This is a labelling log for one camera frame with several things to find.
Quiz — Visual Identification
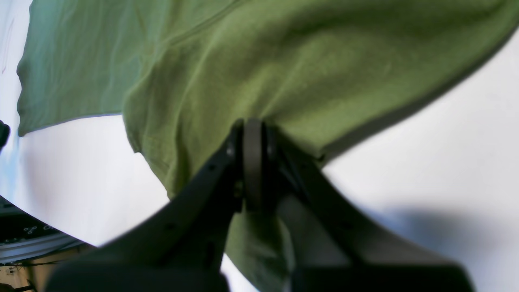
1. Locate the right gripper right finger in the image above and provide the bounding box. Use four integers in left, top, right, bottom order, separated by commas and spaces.
243, 119, 474, 292

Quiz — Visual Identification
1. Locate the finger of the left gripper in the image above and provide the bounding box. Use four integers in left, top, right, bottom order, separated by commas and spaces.
0, 121, 11, 152

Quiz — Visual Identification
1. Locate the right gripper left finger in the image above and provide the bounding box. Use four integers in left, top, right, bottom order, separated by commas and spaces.
45, 120, 244, 292

